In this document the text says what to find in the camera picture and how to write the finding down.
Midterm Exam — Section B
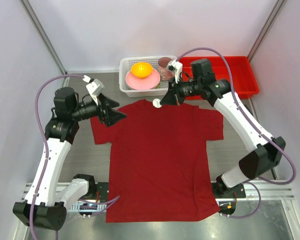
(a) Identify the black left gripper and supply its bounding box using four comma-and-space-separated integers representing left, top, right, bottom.
71, 92, 127, 127

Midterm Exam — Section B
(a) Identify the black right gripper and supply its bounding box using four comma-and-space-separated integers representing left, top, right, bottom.
160, 75, 202, 107

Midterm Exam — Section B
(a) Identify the round colourful brooch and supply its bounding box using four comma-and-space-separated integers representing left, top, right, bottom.
152, 98, 163, 109

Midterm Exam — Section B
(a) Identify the red t-shirt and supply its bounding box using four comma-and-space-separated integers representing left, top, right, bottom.
90, 100, 224, 223

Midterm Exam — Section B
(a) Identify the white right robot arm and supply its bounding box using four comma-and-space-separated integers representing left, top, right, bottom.
157, 58, 286, 198

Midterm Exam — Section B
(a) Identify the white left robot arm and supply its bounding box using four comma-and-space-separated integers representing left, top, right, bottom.
12, 87, 126, 231

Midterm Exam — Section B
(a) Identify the green plate under pink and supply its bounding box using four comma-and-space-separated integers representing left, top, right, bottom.
153, 81, 161, 89

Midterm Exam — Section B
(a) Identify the pink floral mug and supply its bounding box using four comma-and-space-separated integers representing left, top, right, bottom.
158, 57, 174, 81

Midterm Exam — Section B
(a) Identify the orange plastic bowl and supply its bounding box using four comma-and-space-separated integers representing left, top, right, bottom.
130, 62, 153, 79

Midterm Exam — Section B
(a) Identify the white perforated plastic basket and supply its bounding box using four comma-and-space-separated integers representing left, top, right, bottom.
119, 55, 177, 97

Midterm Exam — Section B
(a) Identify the red plastic tray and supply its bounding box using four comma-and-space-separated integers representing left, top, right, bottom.
179, 56, 259, 100

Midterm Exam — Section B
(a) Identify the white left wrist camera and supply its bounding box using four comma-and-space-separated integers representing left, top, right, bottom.
82, 75, 105, 106

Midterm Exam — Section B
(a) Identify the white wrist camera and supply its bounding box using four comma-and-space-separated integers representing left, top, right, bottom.
166, 59, 183, 84
82, 75, 105, 106

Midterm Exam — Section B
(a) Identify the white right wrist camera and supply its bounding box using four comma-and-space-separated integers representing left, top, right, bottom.
166, 59, 183, 84

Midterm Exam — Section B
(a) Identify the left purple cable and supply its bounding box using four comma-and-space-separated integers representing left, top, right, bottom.
29, 73, 121, 240

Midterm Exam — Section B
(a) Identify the purple cable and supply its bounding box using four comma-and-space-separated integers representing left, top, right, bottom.
174, 46, 297, 220
29, 73, 121, 240

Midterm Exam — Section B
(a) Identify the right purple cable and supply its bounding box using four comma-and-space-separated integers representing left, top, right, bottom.
174, 46, 297, 220

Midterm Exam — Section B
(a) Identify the aluminium front rail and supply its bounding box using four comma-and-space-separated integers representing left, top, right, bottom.
22, 180, 294, 213

